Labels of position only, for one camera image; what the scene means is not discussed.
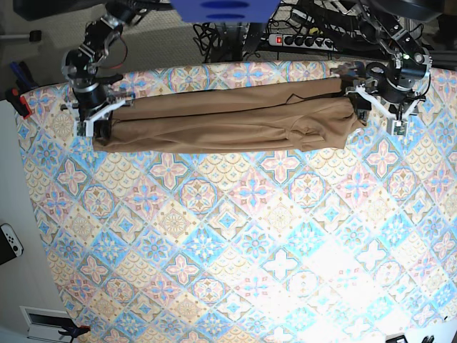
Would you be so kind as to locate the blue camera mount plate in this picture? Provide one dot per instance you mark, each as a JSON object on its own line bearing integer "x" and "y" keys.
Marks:
{"x": 231, "y": 11}

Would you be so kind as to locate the white power strip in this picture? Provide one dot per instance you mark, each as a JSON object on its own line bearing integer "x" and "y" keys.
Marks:
{"x": 301, "y": 41}

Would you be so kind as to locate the blue handled clamp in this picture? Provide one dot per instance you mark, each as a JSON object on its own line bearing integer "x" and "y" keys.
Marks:
{"x": 24, "y": 78}

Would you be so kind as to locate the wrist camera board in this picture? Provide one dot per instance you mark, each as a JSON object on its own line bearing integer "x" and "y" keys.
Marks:
{"x": 84, "y": 129}
{"x": 398, "y": 128}

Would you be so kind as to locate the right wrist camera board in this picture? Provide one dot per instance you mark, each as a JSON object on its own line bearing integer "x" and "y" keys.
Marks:
{"x": 84, "y": 129}

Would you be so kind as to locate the orange black bottom clamp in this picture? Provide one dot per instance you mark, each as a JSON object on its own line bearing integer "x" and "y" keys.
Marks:
{"x": 74, "y": 331}

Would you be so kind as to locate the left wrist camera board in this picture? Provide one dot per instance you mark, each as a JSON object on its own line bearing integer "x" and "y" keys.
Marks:
{"x": 398, "y": 128}

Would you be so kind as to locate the white wall vent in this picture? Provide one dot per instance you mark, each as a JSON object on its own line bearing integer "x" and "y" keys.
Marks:
{"x": 44, "y": 324}

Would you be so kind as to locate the patterned tile tablecloth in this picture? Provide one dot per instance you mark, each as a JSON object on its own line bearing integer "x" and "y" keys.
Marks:
{"x": 334, "y": 245}

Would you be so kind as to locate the white game controller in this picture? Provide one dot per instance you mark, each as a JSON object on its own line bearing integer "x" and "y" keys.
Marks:
{"x": 12, "y": 240}

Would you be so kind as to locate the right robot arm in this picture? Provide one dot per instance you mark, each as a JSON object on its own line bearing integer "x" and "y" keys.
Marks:
{"x": 92, "y": 100}

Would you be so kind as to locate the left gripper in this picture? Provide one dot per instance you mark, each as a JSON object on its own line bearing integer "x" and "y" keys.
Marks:
{"x": 391, "y": 103}

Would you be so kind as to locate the brown t-shirt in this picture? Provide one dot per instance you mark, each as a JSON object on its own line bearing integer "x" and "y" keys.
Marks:
{"x": 304, "y": 115}

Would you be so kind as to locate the red black table clamp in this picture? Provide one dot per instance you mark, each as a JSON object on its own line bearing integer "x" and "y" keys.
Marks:
{"x": 19, "y": 103}

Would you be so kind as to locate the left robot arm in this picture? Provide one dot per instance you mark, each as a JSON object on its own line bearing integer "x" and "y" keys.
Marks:
{"x": 409, "y": 64}

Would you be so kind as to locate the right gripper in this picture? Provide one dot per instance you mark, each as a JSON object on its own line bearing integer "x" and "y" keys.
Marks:
{"x": 100, "y": 115}

